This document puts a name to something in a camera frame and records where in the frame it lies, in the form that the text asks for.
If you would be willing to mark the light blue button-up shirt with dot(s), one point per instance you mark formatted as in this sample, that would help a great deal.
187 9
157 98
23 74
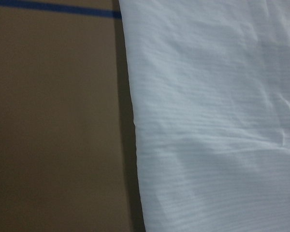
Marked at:
210 89

